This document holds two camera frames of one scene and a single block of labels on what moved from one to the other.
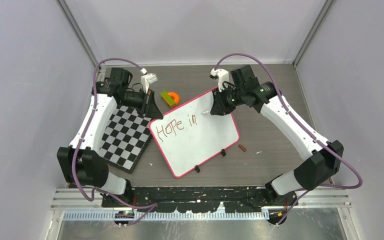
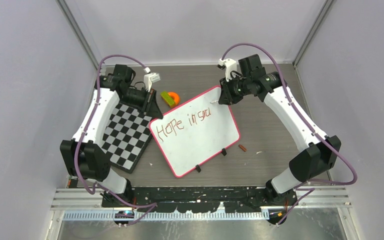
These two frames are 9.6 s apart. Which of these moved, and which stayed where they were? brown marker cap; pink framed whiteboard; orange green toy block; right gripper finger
Moved: right gripper finger
Stayed: pink framed whiteboard; orange green toy block; brown marker cap
